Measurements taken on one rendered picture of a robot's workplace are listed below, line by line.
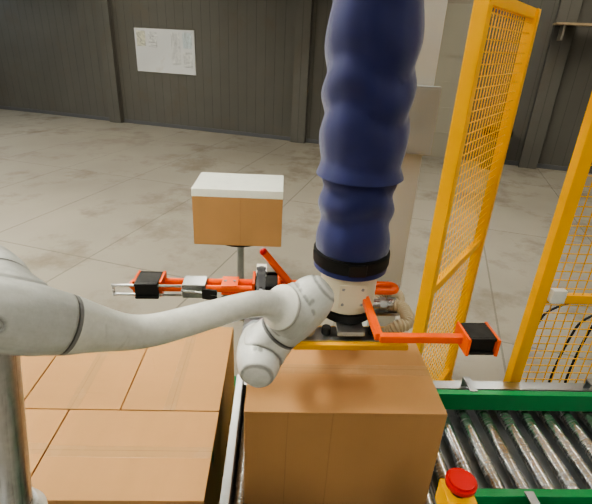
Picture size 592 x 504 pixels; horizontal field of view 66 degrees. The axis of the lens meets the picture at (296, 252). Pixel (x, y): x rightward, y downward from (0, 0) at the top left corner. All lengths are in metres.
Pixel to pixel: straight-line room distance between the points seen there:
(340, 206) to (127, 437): 1.22
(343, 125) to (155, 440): 1.34
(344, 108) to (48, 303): 0.77
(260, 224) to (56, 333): 2.42
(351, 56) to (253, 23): 8.87
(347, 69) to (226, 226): 2.13
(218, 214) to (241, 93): 7.19
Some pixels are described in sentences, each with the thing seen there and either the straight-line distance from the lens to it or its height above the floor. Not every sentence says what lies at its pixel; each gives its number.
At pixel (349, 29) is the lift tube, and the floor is 1.95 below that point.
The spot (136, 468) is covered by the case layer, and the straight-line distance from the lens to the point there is 1.84.
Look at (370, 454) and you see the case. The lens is 1.55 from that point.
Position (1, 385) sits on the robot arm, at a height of 1.35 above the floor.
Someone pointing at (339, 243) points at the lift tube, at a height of 1.43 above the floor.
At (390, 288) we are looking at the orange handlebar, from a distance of 1.42.
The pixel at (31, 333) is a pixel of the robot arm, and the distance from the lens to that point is 0.76.
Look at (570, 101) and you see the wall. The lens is 9.52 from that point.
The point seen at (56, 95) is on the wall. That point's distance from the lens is 12.86.
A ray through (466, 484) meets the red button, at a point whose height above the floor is 1.04.
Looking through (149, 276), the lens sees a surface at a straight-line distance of 1.42.
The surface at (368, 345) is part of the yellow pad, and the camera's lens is 1.36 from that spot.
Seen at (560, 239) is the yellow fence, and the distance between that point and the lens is 2.06.
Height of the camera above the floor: 1.93
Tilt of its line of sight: 25 degrees down
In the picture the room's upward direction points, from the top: 3 degrees clockwise
